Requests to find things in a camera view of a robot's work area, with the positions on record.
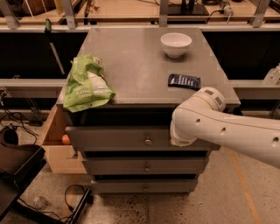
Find grey top drawer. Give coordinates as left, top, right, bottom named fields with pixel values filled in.
left=66, top=126, right=220, bottom=151

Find grey drawer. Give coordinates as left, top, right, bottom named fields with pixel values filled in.
left=82, top=157, right=208, bottom=175
left=66, top=126, right=220, bottom=151
left=91, top=179, right=198, bottom=194

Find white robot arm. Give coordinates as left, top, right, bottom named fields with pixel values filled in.
left=170, top=87, right=280, bottom=168

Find grey drawer cabinet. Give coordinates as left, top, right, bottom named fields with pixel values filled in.
left=65, top=28, right=240, bottom=182

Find grey middle drawer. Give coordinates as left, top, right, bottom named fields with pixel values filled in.
left=82, top=157, right=208, bottom=175

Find grey bottom drawer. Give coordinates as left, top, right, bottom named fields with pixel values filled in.
left=91, top=179, right=198, bottom=194

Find dark blue snack packet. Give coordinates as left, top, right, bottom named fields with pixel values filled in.
left=168, top=73, right=201, bottom=90

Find green chip bag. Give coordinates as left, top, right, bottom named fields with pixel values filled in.
left=63, top=54, right=116, bottom=113

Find white ceramic bowl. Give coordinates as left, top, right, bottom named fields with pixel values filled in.
left=160, top=32, right=193, bottom=58

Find orange ball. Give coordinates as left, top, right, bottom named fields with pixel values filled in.
left=61, top=134, right=71, bottom=145

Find wooden box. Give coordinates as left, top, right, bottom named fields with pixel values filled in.
left=38, top=105, right=86, bottom=174

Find black power strip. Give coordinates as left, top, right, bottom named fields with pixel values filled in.
left=69, top=188, right=94, bottom=224

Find black bin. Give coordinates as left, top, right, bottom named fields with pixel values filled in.
left=0, top=128, right=46, bottom=220

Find black floor cable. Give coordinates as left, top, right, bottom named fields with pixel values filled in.
left=17, top=184, right=88, bottom=224

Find green handled screwdriver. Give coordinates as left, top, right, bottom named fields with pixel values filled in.
left=45, top=18, right=65, bottom=75

